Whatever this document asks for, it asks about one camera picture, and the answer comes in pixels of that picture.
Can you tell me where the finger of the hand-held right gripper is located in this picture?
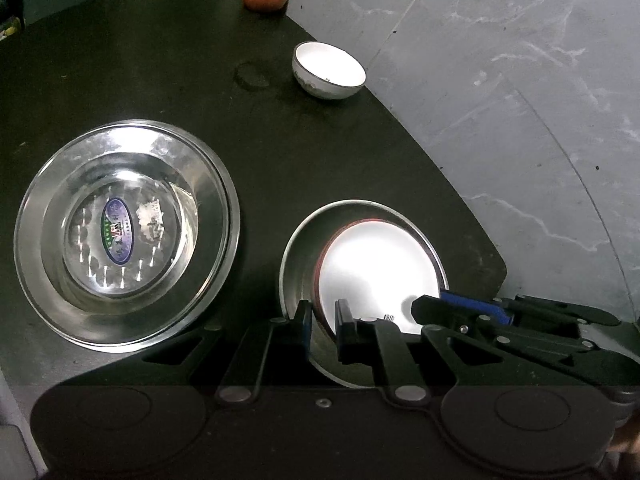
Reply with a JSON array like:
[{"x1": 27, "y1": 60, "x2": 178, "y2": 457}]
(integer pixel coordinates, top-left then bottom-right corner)
[
  {"x1": 411, "y1": 295, "x2": 506, "y2": 333},
  {"x1": 441, "y1": 290, "x2": 513, "y2": 321}
]

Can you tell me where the stainless steel bowl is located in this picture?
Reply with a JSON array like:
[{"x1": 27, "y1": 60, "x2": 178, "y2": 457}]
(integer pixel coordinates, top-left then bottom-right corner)
[{"x1": 279, "y1": 199, "x2": 449, "y2": 389}]

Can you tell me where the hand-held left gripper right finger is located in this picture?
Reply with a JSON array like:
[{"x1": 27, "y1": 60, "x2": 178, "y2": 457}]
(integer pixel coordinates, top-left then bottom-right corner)
[{"x1": 335, "y1": 299, "x2": 468, "y2": 407}]

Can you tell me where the white ceramic bowl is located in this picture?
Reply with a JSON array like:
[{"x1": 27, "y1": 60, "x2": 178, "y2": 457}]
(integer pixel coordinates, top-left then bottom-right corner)
[
  {"x1": 291, "y1": 41, "x2": 367, "y2": 101},
  {"x1": 316, "y1": 220, "x2": 442, "y2": 336}
]

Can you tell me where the stainless steel plate with sticker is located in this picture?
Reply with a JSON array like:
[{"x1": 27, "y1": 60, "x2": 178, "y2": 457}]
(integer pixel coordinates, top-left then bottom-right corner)
[{"x1": 13, "y1": 119, "x2": 241, "y2": 347}]

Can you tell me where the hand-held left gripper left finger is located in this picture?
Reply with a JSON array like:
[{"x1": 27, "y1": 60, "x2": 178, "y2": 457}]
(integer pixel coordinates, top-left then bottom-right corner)
[{"x1": 142, "y1": 300, "x2": 315, "y2": 406}]

